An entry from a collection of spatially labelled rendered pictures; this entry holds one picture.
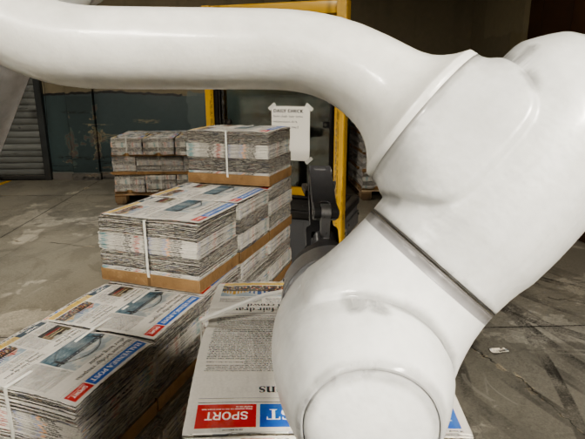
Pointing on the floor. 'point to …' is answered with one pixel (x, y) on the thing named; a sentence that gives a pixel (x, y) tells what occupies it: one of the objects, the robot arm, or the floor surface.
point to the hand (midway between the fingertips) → (312, 239)
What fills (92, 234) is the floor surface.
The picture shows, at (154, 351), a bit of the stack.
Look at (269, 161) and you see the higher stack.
